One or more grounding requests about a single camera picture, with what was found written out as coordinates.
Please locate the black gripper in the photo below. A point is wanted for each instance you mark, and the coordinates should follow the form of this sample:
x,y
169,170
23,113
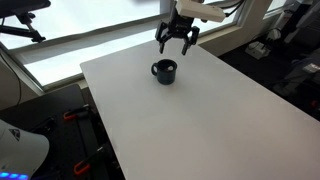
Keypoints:
x,y
181,27

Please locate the white adapter box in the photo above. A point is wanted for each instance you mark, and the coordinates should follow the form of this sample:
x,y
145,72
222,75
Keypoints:
x,y
256,50

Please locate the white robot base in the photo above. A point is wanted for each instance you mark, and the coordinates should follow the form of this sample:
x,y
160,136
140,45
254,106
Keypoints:
x,y
20,153

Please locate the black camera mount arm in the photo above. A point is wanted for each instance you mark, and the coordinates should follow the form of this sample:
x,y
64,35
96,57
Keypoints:
x,y
20,6

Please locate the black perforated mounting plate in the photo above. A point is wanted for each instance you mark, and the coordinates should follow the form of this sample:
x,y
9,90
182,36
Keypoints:
x,y
63,146

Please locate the grey padded chair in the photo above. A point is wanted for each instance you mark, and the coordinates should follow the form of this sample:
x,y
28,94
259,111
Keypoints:
x,y
300,74

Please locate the dark blue-green mug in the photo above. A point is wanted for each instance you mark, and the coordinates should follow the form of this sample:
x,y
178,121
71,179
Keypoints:
x,y
165,78

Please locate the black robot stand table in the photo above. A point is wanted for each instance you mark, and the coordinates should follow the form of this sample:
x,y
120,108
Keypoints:
x,y
50,100

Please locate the grey window frame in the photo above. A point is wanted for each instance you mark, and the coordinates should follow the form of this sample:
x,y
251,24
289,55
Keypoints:
x,y
100,36

